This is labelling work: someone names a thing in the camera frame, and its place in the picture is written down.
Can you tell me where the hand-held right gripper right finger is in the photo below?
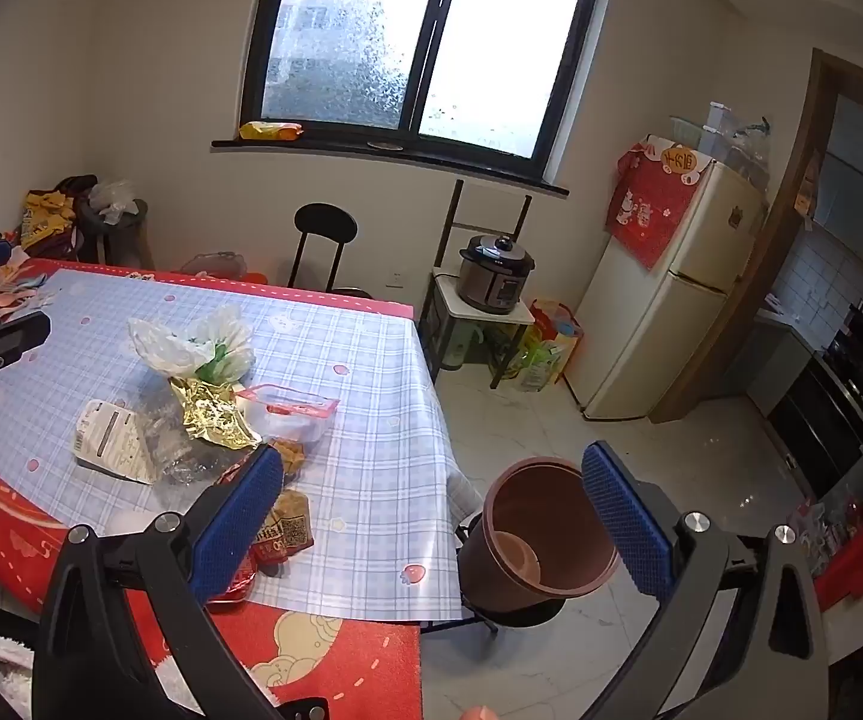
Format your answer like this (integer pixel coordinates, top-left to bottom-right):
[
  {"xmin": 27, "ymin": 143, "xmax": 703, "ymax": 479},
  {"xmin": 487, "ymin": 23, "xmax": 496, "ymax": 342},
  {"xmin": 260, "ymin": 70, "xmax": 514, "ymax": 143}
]
[{"xmin": 581, "ymin": 441, "xmax": 831, "ymax": 720}]

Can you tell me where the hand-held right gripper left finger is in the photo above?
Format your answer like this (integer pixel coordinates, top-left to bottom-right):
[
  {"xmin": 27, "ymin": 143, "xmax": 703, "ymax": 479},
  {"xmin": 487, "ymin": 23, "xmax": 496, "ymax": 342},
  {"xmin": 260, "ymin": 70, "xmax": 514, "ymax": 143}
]
[{"xmin": 32, "ymin": 444, "xmax": 329, "ymax": 720}]

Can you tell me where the brown snack packet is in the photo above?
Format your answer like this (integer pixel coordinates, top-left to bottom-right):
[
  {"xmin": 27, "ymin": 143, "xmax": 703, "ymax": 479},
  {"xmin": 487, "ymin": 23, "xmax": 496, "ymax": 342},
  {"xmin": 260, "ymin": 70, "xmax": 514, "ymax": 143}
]
[{"xmin": 249, "ymin": 441, "xmax": 317, "ymax": 565}]

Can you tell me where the brown plastic bin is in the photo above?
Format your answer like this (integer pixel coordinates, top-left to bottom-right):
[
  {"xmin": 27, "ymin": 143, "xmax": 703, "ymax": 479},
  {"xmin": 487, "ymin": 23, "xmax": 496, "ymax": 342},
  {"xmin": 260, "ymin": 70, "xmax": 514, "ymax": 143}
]
[{"xmin": 457, "ymin": 457, "xmax": 621, "ymax": 616}]

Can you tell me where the white labelled packet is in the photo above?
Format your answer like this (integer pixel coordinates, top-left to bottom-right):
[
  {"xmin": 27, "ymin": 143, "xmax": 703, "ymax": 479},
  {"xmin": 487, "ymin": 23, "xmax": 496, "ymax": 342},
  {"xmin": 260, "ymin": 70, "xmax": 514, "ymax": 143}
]
[{"xmin": 73, "ymin": 398, "xmax": 160, "ymax": 485}]

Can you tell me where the white green-print plastic bag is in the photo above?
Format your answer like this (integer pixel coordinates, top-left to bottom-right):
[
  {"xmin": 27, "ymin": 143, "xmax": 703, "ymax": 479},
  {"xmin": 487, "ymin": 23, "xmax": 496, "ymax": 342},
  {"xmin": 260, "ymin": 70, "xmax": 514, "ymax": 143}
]
[{"xmin": 127, "ymin": 303, "xmax": 257, "ymax": 385}]

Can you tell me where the pink white printed packet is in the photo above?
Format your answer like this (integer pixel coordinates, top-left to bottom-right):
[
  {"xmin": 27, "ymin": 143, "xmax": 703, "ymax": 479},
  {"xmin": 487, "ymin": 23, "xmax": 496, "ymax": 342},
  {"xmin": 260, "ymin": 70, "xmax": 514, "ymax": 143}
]
[{"xmin": 0, "ymin": 261, "xmax": 55, "ymax": 313}]

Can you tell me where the red shiny wrapper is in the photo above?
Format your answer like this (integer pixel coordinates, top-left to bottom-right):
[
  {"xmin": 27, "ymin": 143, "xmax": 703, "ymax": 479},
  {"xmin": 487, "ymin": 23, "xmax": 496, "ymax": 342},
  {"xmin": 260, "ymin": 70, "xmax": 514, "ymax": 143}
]
[{"xmin": 205, "ymin": 540, "xmax": 261, "ymax": 607}]

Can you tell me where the yellow printed snack bag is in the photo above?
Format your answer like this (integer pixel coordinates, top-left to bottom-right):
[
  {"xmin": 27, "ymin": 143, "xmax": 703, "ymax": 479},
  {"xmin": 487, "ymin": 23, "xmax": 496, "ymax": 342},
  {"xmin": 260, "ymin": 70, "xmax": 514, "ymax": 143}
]
[{"xmin": 19, "ymin": 189, "xmax": 80, "ymax": 250}]

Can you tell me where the gold foil wrapper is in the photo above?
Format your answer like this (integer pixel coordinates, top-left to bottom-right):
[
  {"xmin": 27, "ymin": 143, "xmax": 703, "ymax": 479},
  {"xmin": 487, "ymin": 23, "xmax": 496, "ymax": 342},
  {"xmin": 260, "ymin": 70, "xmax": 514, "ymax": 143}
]
[{"xmin": 169, "ymin": 377, "xmax": 264, "ymax": 452}]

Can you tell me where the clear crumpled plastic wrapper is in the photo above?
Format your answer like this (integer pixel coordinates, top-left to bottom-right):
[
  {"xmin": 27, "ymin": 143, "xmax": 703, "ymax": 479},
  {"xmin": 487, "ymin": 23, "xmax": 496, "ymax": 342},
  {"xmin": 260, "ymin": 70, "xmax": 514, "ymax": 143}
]
[{"xmin": 137, "ymin": 388, "xmax": 211, "ymax": 487}]

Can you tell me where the red-rimmed clear pouch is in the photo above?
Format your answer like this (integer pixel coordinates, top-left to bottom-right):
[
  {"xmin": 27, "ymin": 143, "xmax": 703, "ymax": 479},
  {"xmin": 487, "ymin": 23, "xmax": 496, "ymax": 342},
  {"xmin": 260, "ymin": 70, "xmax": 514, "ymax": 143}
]
[{"xmin": 234, "ymin": 383, "xmax": 341, "ymax": 460}]

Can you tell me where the black bin with plastic liner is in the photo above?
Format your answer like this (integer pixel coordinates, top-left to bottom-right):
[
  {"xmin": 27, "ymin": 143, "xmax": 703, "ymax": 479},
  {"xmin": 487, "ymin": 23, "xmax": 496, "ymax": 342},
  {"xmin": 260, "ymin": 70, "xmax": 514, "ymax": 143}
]
[{"xmin": 74, "ymin": 199, "xmax": 151, "ymax": 269}]

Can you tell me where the clear crumpled plastic bag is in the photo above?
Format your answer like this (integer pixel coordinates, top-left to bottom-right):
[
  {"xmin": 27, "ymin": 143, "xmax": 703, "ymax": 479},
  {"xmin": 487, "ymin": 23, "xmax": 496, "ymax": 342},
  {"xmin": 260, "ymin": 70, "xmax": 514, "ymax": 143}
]
[{"xmin": 88, "ymin": 179, "xmax": 142, "ymax": 225}]

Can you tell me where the black metal stool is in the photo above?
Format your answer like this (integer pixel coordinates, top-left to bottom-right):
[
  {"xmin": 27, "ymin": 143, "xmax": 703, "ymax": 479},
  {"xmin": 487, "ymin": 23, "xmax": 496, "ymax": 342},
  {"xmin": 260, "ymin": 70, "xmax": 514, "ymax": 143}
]
[{"xmin": 419, "ymin": 510, "xmax": 564, "ymax": 640}]

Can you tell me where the red patterned tablecloth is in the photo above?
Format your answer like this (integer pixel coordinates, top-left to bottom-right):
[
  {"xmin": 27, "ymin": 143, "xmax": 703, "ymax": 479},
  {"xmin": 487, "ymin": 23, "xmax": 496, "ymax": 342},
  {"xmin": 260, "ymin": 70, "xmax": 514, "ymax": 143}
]
[{"xmin": 0, "ymin": 258, "xmax": 426, "ymax": 720}]

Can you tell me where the colourful shopping bag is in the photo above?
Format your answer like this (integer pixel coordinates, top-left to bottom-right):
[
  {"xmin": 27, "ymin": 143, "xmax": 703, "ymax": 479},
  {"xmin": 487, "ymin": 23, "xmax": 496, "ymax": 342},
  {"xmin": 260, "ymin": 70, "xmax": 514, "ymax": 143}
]
[{"xmin": 515, "ymin": 298, "xmax": 584, "ymax": 393}]

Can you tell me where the cream refrigerator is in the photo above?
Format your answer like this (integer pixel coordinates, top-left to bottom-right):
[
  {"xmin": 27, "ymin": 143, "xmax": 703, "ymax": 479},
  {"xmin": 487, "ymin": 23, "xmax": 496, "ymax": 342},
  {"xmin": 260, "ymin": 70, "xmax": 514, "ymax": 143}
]
[{"xmin": 567, "ymin": 136, "xmax": 769, "ymax": 422}]

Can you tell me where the grey kitchen counter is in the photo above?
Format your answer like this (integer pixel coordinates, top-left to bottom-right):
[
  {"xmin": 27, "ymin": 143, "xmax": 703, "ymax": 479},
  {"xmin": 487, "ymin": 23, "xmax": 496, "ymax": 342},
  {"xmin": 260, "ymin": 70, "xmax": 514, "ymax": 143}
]
[{"xmin": 744, "ymin": 306, "xmax": 816, "ymax": 416}]

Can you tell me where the clear bag behind table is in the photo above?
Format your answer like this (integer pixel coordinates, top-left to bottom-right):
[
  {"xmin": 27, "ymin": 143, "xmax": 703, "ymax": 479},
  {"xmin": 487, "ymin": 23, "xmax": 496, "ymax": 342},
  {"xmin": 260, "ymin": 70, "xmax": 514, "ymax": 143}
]
[{"xmin": 179, "ymin": 250, "xmax": 249, "ymax": 279}]

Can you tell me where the green plastic bottle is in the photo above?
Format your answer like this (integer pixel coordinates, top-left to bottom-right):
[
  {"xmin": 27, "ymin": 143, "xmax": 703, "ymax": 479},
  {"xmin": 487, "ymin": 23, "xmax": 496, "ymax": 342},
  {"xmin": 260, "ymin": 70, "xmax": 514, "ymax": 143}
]
[{"xmin": 441, "ymin": 325, "xmax": 479, "ymax": 373}]

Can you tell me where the black built-in oven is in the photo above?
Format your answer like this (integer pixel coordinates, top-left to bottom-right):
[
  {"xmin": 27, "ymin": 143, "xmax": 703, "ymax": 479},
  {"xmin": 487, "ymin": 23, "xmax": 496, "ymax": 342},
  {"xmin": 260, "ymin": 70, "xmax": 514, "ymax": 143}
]
[{"xmin": 767, "ymin": 300, "xmax": 863, "ymax": 500}]

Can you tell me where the silver black pressure cooker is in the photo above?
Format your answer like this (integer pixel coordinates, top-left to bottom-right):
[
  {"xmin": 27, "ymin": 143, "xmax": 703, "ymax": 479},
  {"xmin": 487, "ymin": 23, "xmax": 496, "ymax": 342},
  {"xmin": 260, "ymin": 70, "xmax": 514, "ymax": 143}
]
[{"xmin": 457, "ymin": 234, "xmax": 536, "ymax": 315}]

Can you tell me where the small white-top side table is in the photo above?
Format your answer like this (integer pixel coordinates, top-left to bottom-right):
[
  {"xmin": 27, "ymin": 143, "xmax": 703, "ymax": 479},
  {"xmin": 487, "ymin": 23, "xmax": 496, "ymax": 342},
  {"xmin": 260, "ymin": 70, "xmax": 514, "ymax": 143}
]
[{"xmin": 419, "ymin": 268, "xmax": 538, "ymax": 392}]

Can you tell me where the black round-back chair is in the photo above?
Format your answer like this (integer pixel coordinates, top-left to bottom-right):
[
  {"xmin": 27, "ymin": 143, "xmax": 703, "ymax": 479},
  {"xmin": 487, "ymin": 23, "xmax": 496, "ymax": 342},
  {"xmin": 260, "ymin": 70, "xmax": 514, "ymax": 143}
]
[{"xmin": 285, "ymin": 202, "xmax": 374, "ymax": 299}]

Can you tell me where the yellow orange snack packet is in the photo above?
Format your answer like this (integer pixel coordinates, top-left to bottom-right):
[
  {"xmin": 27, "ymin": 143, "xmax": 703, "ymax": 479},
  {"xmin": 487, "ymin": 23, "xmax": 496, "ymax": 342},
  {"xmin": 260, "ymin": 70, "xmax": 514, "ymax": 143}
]
[{"xmin": 239, "ymin": 121, "xmax": 305, "ymax": 143}]

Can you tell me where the red printed cloth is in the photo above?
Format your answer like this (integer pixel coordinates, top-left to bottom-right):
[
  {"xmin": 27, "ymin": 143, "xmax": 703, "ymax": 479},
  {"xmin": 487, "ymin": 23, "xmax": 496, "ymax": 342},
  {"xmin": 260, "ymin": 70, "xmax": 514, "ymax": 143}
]
[{"xmin": 605, "ymin": 136, "xmax": 715, "ymax": 271}]

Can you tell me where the clear containers stack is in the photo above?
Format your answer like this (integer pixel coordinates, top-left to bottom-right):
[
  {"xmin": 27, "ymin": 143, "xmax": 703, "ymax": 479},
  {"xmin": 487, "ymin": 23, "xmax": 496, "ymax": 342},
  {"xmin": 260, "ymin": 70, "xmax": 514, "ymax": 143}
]
[{"xmin": 669, "ymin": 100, "xmax": 772, "ymax": 190}]

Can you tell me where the black framed window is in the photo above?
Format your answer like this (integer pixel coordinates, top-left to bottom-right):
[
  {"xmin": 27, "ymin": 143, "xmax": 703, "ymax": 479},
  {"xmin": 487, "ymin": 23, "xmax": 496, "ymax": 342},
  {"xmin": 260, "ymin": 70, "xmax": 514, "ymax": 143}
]
[{"xmin": 210, "ymin": 0, "xmax": 611, "ymax": 200}]

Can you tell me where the wooden door frame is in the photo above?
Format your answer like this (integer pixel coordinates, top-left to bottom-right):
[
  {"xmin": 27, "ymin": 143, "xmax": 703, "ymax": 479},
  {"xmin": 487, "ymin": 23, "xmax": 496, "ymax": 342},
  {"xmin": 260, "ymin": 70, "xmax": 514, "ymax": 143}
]
[{"xmin": 648, "ymin": 48, "xmax": 863, "ymax": 425}]

